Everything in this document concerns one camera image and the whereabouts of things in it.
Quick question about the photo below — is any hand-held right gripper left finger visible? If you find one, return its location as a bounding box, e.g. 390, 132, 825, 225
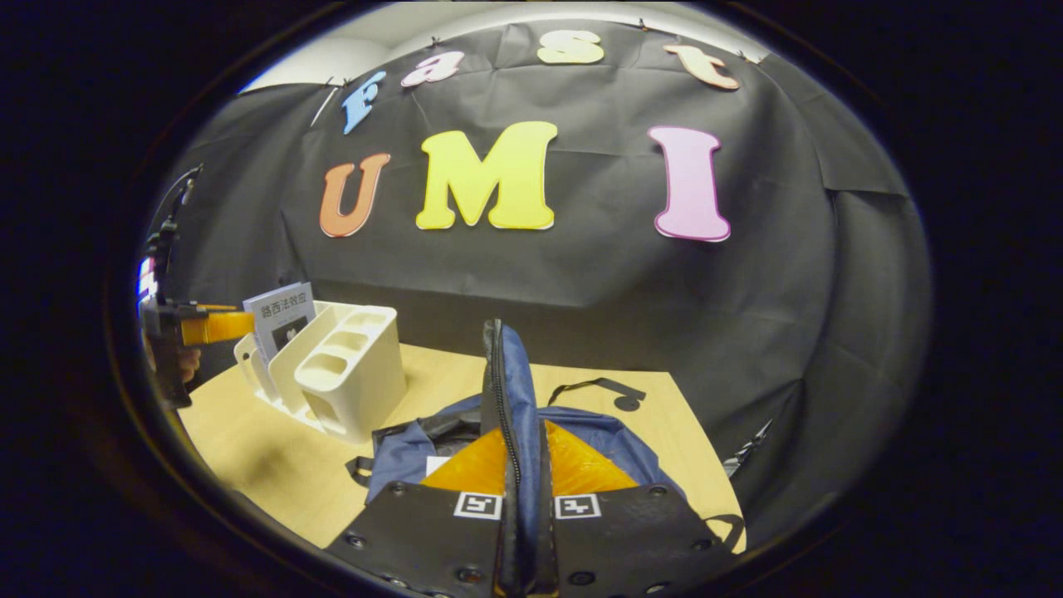
326, 428, 509, 598

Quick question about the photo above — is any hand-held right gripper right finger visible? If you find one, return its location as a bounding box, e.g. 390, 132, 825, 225
540, 419, 736, 598

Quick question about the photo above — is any pale lavender book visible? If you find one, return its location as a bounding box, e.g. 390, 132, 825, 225
242, 282, 317, 366

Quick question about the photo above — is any cream plastic bookshelf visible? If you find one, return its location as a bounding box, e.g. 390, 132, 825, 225
233, 301, 408, 445

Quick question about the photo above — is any blue schoolbag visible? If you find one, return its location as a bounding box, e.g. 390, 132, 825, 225
347, 319, 747, 597

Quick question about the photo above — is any small bright screen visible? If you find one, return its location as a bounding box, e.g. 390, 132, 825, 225
135, 256, 160, 310

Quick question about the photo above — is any dark metal clip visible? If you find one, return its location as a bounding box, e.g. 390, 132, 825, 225
721, 418, 775, 480

